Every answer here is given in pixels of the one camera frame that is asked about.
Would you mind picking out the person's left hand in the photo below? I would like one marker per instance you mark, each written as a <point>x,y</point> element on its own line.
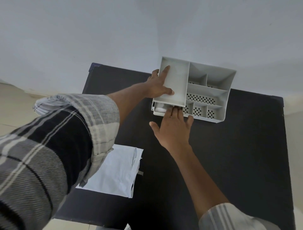
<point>155,86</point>

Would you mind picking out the person's right hand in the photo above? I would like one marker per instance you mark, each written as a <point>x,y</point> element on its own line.
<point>174,132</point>

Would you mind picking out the person's left thumb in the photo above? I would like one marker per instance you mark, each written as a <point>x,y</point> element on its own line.
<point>168,91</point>

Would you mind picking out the person's right little finger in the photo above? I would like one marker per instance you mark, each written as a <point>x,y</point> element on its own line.
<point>189,122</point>

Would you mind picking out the person's right thumb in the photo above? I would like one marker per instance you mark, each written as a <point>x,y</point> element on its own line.
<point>155,128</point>

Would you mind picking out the person's right middle finger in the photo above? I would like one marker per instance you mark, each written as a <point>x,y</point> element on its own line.
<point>175,113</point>

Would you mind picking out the grey organizer drawer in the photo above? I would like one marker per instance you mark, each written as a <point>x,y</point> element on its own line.
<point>159,113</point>

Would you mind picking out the grey plastic desk organizer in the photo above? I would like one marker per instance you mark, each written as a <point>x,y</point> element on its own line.
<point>203,91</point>

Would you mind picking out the person's left forearm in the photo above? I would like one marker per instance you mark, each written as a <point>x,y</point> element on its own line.
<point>127,101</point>

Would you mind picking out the person's right forearm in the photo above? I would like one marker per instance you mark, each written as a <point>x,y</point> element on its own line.
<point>198,180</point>

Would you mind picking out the white item in drawer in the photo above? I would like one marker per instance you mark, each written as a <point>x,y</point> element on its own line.
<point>159,107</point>

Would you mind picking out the white folded cloth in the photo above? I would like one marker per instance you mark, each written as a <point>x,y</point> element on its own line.
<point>113,170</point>

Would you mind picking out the grey plaid shirt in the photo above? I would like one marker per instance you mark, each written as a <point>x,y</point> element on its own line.
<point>47,154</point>

